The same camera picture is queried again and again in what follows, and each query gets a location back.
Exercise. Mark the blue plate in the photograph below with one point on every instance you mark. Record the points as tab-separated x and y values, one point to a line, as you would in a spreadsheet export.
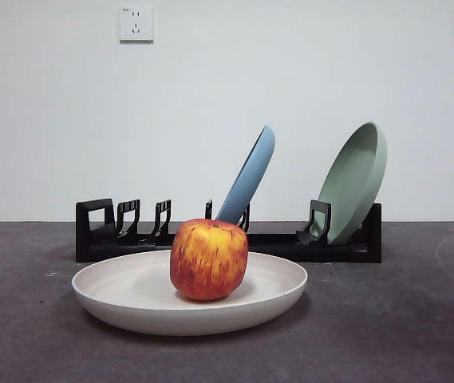
250	175

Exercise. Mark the white wall socket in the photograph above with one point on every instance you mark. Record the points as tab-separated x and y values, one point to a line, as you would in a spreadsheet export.
136	24

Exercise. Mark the pale cream yellow plate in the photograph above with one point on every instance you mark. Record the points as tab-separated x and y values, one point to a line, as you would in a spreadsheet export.
123	295

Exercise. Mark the red and yellow apple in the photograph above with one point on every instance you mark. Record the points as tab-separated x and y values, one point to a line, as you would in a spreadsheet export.
209	259

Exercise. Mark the green plate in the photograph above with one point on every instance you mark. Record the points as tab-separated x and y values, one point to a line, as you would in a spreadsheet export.
350	179

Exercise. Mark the black plastic plate rack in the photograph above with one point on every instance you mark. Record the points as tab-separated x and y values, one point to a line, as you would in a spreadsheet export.
330	253

